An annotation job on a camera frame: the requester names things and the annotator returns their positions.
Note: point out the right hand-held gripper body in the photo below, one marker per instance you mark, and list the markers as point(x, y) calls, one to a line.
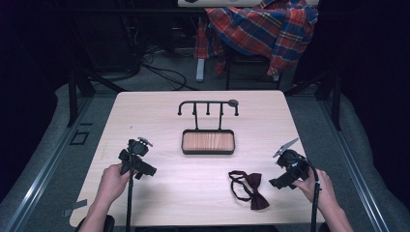
point(292, 162)

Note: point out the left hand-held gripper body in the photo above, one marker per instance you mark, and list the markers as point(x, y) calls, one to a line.
point(138, 149)

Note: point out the dark red bow tie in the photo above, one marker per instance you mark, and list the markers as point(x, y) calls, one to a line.
point(256, 185)

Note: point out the black hook rack wooden tray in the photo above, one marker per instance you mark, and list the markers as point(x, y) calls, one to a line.
point(208, 141)

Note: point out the person's left hand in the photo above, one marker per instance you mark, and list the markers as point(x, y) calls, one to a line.
point(112, 185)

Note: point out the person's right hand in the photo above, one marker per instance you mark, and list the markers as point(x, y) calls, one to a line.
point(322, 190)

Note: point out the black tape square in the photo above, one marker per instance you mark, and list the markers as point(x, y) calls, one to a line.
point(79, 138)

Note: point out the black metal stand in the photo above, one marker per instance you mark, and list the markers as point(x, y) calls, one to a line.
point(73, 96)
point(336, 103)

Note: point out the grey tape strip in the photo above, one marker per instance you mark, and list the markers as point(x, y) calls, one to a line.
point(77, 205)

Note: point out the red blue plaid shirt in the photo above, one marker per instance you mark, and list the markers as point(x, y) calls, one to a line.
point(267, 29)

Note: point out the grey metal floor rail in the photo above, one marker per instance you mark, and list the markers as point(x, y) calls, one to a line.
point(353, 167)
point(42, 170)

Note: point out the white post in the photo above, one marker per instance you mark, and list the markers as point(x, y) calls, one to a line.
point(200, 70)

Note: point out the black metal chair frame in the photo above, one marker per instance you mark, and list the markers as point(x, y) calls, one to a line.
point(229, 72)

